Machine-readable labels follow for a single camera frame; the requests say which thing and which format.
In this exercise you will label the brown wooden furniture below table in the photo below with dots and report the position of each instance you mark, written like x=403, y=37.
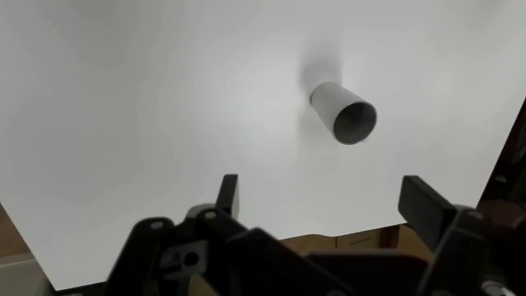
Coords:
x=398, y=236

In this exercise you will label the white mug with dark interior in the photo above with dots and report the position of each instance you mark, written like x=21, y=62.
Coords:
x=349, y=116

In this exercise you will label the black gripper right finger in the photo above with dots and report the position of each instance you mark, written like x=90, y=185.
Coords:
x=477, y=251

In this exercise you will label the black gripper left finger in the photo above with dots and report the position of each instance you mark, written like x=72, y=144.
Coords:
x=160, y=256

